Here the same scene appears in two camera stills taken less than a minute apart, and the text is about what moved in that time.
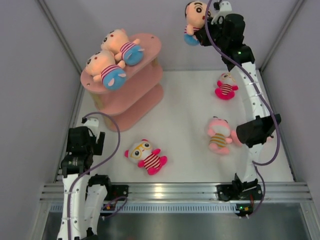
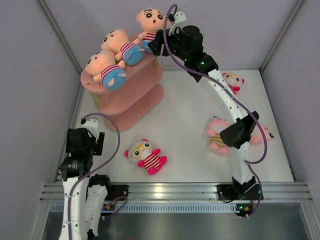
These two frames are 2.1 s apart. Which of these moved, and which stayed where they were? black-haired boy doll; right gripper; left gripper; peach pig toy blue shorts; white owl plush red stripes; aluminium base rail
Moved: right gripper; black-haired boy doll
Stayed: white owl plush red stripes; peach pig toy blue shorts; left gripper; aluminium base rail
